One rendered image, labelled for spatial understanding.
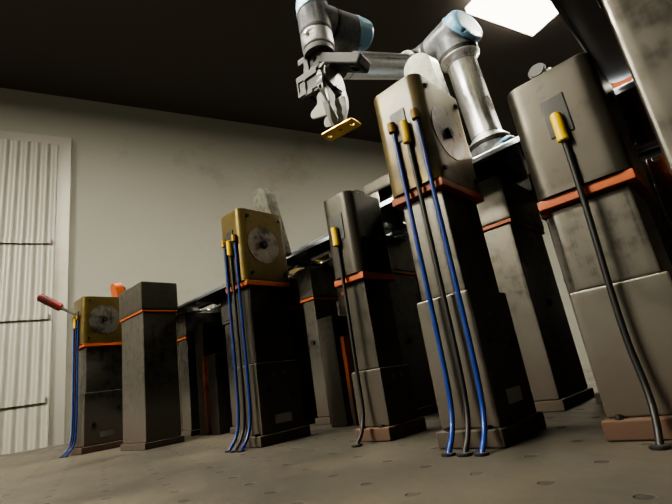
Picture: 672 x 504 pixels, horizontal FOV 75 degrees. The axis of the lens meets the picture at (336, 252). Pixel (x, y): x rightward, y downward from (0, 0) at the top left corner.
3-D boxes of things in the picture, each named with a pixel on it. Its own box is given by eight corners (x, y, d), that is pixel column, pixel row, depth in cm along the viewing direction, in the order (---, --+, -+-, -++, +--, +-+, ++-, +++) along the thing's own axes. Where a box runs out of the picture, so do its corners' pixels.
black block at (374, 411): (337, 452, 47) (302, 199, 55) (393, 434, 54) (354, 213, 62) (375, 451, 43) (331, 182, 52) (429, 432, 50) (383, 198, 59)
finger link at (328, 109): (318, 138, 96) (314, 103, 99) (339, 126, 93) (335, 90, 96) (309, 132, 93) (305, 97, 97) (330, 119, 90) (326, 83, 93)
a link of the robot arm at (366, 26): (350, 44, 119) (314, 33, 113) (373, 12, 110) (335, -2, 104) (354, 68, 116) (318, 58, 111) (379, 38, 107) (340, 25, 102)
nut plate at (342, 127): (320, 135, 94) (319, 130, 95) (330, 141, 97) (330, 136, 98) (351, 117, 90) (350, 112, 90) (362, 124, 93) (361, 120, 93)
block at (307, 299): (315, 425, 79) (295, 271, 87) (341, 418, 84) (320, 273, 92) (330, 424, 77) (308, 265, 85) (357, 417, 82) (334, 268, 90)
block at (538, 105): (594, 458, 28) (485, 84, 36) (633, 425, 37) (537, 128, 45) (742, 458, 23) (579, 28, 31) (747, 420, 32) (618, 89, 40)
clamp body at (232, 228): (216, 456, 60) (200, 218, 69) (284, 438, 68) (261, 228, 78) (244, 456, 55) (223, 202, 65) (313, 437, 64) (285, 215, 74)
